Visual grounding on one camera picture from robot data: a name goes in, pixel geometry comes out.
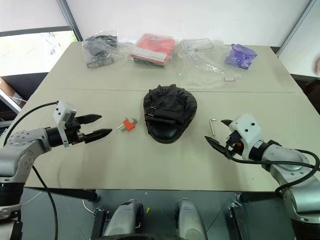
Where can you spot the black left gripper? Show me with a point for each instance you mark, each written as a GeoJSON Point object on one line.
{"type": "Point", "coordinates": [75, 137]}

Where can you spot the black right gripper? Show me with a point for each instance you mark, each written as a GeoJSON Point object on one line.
{"type": "Point", "coordinates": [235, 139]}

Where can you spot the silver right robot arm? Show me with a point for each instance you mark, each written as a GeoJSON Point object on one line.
{"type": "Point", "coordinates": [282, 155]}

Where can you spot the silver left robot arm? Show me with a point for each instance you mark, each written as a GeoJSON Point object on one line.
{"type": "Point", "coordinates": [22, 140]}

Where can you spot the metal hex key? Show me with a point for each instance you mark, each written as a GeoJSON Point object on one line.
{"type": "Point", "coordinates": [212, 127]}

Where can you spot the small orange connector part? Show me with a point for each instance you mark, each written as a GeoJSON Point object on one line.
{"type": "Point", "coordinates": [128, 125]}

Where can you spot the small white red label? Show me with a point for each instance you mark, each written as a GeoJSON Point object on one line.
{"type": "Point", "coordinates": [229, 79]}

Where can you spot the black padded mitt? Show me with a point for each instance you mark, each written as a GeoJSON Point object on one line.
{"type": "Point", "coordinates": [170, 110]}

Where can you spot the clear empty plastic bag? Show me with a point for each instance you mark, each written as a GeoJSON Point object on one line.
{"type": "Point", "coordinates": [200, 67]}

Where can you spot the black table support bar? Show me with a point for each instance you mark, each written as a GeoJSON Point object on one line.
{"type": "Point", "coordinates": [70, 193]}
{"type": "Point", "coordinates": [260, 196]}

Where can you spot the plastic bag with black items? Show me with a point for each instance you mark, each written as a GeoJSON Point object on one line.
{"type": "Point", "coordinates": [98, 50]}

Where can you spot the purple plastic bag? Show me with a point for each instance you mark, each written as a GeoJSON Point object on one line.
{"type": "Point", "coordinates": [240, 56]}

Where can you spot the silver rounded robot leg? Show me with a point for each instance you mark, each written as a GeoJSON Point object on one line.
{"type": "Point", "coordinates": [125, 217]}
{"type": "Point", "coordinates": [190, 217]}

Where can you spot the brown cardboard box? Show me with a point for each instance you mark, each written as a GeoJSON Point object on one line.
{"type": "Point", "coordinates": [7, 87]}

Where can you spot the dark side cabinet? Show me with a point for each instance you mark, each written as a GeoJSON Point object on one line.
{"type": "Point", "coordinates": [310, 87]}

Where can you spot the red cloth in plastic bag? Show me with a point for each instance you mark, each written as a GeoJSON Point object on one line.
{"type": "Point", "coordinates": [153, 47]}

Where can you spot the small yellow tag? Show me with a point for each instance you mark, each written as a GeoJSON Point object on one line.
{"type": "Point", "coordinates": [148, 210]}

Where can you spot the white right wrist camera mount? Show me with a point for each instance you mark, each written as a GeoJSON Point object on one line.
{"type": "Point", "coordinates": [246, 128]}

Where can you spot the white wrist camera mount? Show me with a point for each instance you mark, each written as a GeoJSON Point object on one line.
{"type": "Point", "coordinates": [61, 112]}
{"type": "Point", "coordinates": [246, 128]}

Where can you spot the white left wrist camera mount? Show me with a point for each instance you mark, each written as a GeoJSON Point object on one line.
{"type": "Point", "coordinates": [61, 112]}

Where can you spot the black table leg bracket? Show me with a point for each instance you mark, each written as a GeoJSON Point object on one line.
{"type": "Point", "coordinates": [101, 222]}
{"type": "Point", "coordinates": [237, 222]}

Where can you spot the clear plastic frame box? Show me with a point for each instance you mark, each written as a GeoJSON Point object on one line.
{"type": "Point", "coordinates": [197, 40]}

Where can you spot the black window frame post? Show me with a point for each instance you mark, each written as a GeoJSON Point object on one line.
{"type": "Point", "coordinates": [71, 20]}

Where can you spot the grey window frame post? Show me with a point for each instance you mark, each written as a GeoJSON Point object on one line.
{"type": "Point", "coordinates": [297, 25]}

